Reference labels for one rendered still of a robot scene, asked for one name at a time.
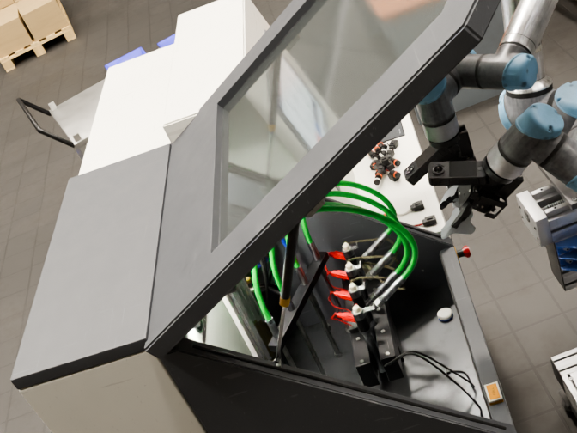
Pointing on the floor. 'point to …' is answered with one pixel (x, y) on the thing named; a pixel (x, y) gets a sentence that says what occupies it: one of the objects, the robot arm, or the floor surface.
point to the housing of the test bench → (107, 274)
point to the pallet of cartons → (30, 27)
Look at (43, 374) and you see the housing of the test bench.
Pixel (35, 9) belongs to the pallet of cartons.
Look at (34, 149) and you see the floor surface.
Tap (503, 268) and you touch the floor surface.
